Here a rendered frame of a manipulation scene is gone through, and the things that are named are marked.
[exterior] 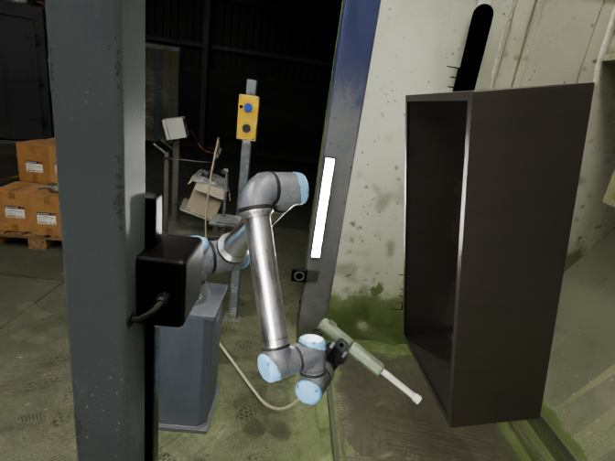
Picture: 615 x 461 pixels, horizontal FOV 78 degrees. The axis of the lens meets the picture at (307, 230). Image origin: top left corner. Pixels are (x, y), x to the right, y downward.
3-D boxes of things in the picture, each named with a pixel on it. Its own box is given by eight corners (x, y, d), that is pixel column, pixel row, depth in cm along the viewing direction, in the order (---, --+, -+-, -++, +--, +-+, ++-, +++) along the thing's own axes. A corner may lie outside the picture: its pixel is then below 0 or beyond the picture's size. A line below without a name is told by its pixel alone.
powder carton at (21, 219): (20, 217, 369) (16, 180, 358) (53, 219, 375) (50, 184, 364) (-4, 230, 334) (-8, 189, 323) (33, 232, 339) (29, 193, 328)
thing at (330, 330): (296, 356, 163) (323, 316, 156) (300, 351, 167) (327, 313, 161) (390, 436, 151) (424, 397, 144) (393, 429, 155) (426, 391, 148)
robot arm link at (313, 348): (304, 347, 120) (304, 383, 121) (332, 337, 126) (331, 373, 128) (287, 337, 127) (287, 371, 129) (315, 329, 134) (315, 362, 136)
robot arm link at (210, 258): (167, 272, 172) (167, 235, 167) (203, 266, 182) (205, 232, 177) (178, 286, 161) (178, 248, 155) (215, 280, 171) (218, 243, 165)
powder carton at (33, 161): (44, 173, 396) (41, 138, 385) (72, 176, 398) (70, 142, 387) (19, 180, 360) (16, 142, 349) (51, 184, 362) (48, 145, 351)
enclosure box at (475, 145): (467, 329, 201) (486, 89, 162) (540, 418, 144) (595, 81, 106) (402, 336, 200) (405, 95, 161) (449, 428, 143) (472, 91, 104)
